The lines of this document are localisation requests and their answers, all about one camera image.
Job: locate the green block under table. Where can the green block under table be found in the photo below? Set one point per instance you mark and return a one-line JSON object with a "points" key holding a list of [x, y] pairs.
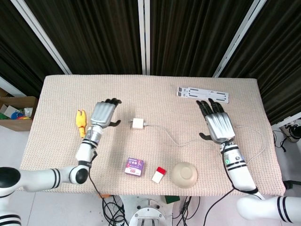
{"points": [[172, 199]]}

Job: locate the black pleated curtain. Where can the black pleated curtain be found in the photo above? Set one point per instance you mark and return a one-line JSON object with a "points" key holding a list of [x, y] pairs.
{"points": [[94, 35]]}

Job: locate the beige woven tablecloth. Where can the beige woven tablecloth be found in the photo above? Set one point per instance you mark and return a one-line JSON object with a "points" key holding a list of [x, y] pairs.
{"points": [[150, 94]]}

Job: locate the white folded laptop stand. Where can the white folded laptop stand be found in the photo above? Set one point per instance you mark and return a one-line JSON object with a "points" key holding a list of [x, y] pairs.
{"points": [[195, 93]]}

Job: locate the silver and white robot base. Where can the silver and white robot base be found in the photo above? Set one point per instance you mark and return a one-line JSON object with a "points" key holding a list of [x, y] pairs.
{"points": [[149, 215]]}

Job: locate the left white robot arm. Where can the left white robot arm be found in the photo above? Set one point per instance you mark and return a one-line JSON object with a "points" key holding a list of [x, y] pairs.
{"points": [[40, 180]]}

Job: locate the white aluminium frame post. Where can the white aluminium frame post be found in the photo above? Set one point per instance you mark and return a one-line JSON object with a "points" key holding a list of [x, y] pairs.
{"points": [[144, 35], [237, 40], [44, 40]]}

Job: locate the purple card box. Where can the purple card box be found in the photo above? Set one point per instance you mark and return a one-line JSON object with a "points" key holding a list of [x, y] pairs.
{"points": [[134, 167]]}

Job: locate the black and white shoes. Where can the black and white shoes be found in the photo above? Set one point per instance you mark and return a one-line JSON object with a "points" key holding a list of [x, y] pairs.
{"points": [[292, 130]]}

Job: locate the cardboard box with clutter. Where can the cardboard box with clutter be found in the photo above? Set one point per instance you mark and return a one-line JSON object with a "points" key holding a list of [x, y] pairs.
{"points": [[14, 122]]}

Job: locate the red and white small box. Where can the red and white small box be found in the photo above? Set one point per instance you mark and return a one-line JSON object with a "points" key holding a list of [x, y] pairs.
{"points": [[158, 175]]}

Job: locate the beige upturned bowl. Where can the beige upturned bowl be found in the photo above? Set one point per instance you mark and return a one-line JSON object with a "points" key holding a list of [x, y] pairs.
{"points": [[184, 174]]}

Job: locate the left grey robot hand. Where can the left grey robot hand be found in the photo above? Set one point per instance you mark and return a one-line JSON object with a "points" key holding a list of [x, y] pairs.
{"points": [[102, 114]]}

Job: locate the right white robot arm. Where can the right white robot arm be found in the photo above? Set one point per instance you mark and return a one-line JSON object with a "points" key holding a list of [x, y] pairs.
{"points": [[237, 169]]}

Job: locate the white charger cube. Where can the white charger cube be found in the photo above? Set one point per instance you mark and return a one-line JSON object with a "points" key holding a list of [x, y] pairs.
{"points": [[137, 123]]}

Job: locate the orange tab under table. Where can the orange tab under table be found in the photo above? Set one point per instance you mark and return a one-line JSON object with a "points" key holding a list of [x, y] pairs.
{"points": [[103, 195]]}

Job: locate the white frame base rail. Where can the white frame base rail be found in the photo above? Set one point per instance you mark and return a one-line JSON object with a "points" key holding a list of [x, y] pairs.
{"points": [[11, 86], [288, 120]]}

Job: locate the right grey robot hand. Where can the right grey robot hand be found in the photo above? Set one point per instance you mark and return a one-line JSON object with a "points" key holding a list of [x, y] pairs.
{"points": [[219, 124]]}

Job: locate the yellow rubber chicken toy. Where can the yellow rubber chicken toy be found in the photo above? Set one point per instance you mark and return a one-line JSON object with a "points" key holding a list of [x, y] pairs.
{"points": [[80, 120]]}

